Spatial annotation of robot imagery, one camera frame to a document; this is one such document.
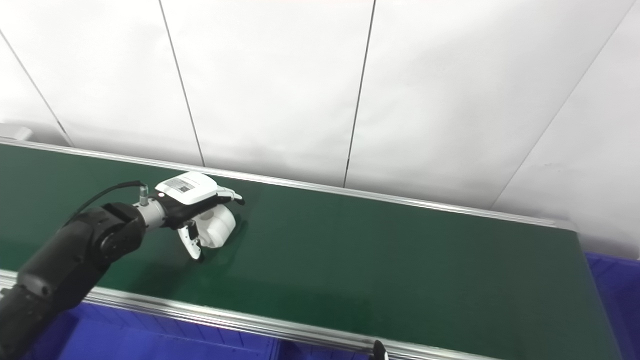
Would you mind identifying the aluminium conveyor side rail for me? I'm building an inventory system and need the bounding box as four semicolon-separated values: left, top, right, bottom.
0;138;577;231
0;270;506;360

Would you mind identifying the large blue plastic bin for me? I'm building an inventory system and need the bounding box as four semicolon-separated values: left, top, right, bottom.
584;251;640;360

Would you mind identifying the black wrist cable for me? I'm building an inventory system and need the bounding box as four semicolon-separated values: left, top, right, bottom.
64;180;150;228

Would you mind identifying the small white box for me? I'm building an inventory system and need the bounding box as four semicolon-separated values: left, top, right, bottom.
0;123;34;142

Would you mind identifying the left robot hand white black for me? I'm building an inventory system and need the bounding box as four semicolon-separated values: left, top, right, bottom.
149;171;246;262

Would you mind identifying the green conveyor belt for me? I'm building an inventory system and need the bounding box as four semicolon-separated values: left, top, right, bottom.
0;143;623;360

